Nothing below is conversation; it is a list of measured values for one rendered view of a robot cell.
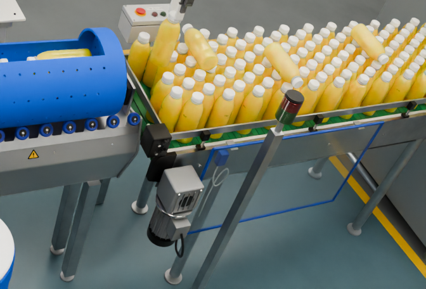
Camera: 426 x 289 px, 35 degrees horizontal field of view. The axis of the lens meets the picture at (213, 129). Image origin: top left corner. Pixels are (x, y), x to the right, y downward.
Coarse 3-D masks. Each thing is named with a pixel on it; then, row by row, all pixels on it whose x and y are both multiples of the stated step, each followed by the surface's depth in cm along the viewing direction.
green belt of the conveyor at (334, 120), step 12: (144, 72) 257; (144, 84) 252; (132, 108) 242; (144, 108) 243; (420, 108) 295; (144, 120) 238; (312, 120) 267; (336, 120) 271; (348, 120) 274; (228, 132) 247; (252, 132) 251; (264, 132) 253; (180, 144) 235; (192, 144) 237
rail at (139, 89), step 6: (126, 60) 246; (126, 66) 245; (132, 72) 242; (132, 78) 242; (138, 84) 239; (138, 90) 239; (144, 96) 236; (144, 102) 236; (150, 108) 233; (150, 114) 233; (156, 114) 230; (156, 120) 230
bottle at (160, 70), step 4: (176, 60) 239; (172, 64) 238; (160, 68) 239; (164, 68) 238; (168, 68) 238; (172, 68) 238; (156, 72) 243; (160, 72) 240; (156, 76) 242; (160, 76) 240; (156, 80) 243; (152, 84) 248; (152, 88) 246; (152, 92) 247
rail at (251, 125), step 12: (348, 108) 266; (360, 108) 269; (372, 108) 273; (384, 108) 277; (264, 120) 245; (276, 120) 248; (300, 120) 255; (180, 132) 227; (192, 132) 230; (216, 132) 236
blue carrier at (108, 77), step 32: (96, 32) 211; (0, 64) 190; (32, 64) 195; (64, 64) 199; (96, 64) 204; (0, 96) 190; (32, 96) 195; (64, 96) 201; (96, 96) 206; (0, 128) 201
